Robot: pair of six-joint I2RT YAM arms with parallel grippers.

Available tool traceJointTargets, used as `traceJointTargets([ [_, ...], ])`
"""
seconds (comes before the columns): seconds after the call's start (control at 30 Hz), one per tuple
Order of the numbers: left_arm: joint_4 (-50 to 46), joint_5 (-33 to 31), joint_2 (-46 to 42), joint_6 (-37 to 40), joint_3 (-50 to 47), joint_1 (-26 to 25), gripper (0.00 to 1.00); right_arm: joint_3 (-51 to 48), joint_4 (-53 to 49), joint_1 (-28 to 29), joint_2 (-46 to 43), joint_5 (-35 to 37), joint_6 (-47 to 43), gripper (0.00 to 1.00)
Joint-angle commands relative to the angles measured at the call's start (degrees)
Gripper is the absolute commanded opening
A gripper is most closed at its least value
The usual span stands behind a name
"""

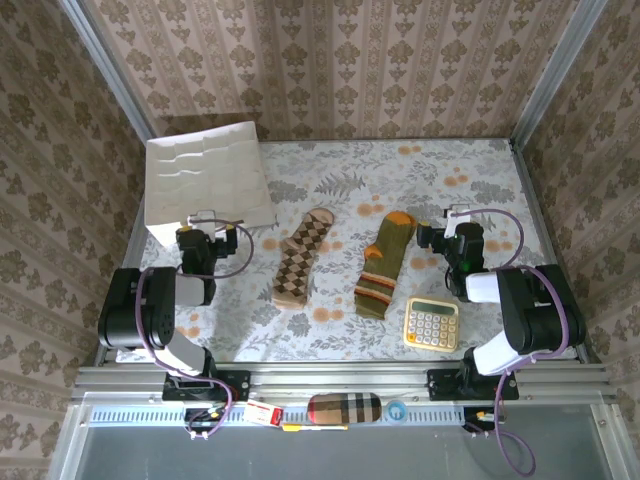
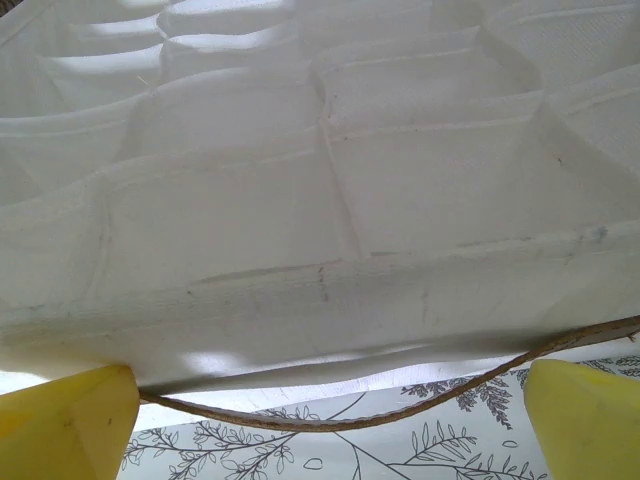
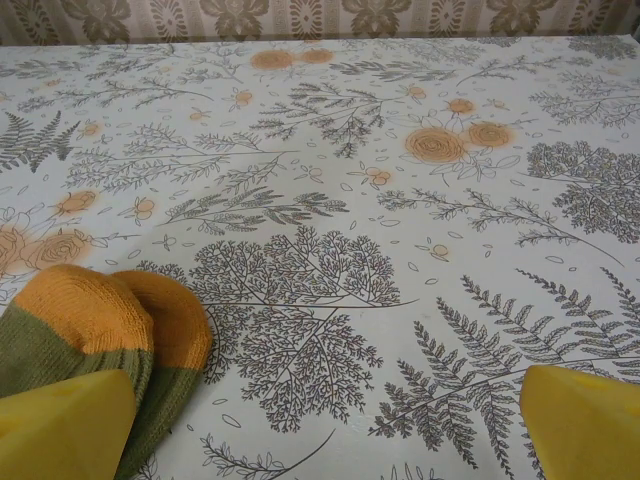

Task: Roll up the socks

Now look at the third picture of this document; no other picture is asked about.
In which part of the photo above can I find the floral patterned tablecloth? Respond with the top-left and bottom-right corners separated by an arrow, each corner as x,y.
0,34 -> 640,480

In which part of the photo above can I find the green sock with orange toe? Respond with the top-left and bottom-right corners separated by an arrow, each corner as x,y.
112,269 -> 216,480
0,264 -> 156,480

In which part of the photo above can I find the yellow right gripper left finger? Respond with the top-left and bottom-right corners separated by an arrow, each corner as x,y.
0,368 -> 137,480

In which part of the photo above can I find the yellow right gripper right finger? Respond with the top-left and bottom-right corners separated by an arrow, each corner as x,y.
519,364 -> 640,480

